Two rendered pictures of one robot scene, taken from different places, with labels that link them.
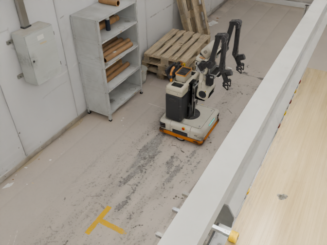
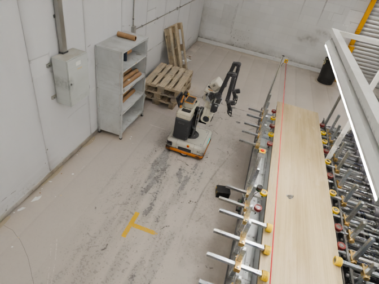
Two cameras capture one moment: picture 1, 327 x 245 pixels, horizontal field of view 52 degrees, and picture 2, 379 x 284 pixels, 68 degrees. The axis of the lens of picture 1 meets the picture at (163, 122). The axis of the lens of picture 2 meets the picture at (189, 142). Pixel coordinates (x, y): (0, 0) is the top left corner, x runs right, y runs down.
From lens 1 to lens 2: 96 cm
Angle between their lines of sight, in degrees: 16
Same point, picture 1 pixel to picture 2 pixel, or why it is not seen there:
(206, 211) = not seen: outside the picture
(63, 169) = (87, 182)
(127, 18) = (137, 52)
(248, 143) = not seen: outside the picture
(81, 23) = (106, 52)
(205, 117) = (203, 137)
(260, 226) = (282, 219)
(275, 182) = (282, 186)
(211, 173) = not seen: outside the picture
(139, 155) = (153, 168)
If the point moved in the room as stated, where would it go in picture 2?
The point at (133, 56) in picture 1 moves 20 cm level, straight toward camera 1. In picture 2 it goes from (139, 84) to (140, 89)
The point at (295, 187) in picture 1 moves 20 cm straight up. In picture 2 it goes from (296, 190) to (303, 177)
